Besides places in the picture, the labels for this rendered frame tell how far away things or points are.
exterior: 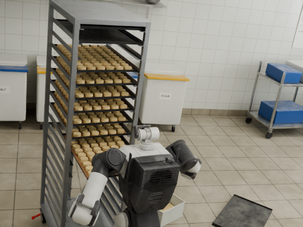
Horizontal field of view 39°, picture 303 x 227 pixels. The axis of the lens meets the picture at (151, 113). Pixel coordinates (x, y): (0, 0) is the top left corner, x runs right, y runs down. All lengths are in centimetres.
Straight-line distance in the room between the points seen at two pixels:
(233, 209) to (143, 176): 231
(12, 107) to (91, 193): 321
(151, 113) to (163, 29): 116
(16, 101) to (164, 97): 176
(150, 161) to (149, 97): 320
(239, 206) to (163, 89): 180
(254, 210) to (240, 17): 286
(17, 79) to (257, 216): 295
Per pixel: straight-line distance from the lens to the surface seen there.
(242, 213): 421
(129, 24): 260
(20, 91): 504
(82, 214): 202
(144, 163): 207
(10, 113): 514
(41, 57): 542
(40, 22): 548
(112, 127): 293
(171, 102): 534
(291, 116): 619
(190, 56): 594
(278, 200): 463
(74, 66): 255
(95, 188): 202
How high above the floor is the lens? 228
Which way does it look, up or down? 22 degrees down
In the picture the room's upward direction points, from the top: 8 degrees clockwise
